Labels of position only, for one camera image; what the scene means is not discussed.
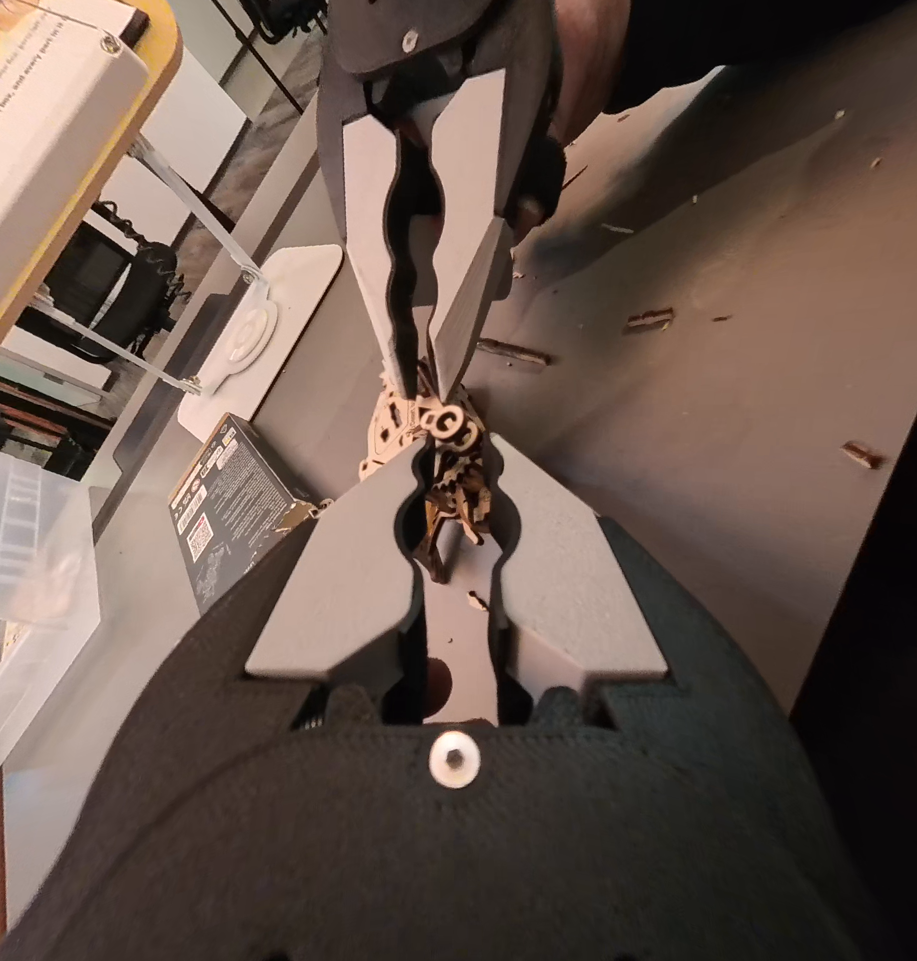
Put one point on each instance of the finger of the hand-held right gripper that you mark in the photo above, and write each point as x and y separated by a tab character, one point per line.
473	188
364	210

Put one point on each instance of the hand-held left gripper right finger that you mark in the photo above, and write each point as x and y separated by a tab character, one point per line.
578	600

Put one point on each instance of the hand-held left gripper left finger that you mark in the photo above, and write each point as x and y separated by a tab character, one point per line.
331	600

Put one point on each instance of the wooden model frame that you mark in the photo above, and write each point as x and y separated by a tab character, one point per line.
451	480

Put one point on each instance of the wooden body plate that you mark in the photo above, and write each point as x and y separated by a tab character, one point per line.
387	435

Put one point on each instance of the black model kit box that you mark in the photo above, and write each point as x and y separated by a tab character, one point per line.
233	510

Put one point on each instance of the person's right hand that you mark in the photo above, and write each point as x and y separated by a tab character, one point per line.
593	52

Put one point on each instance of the small wooden chip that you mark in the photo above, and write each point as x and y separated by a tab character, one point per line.
478	600

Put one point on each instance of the white document stand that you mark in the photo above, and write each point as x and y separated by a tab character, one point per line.
293	285

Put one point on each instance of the dark wooden strip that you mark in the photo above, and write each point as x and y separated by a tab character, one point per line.
514	353

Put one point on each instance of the short dark wooden rod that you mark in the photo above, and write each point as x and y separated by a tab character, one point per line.
650	320

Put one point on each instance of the clear plastic bin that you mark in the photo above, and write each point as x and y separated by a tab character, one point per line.
38	600

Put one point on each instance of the small notched wooden piece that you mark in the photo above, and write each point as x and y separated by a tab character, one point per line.
862	455

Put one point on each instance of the white instruction stand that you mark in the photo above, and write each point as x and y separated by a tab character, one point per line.
38	112

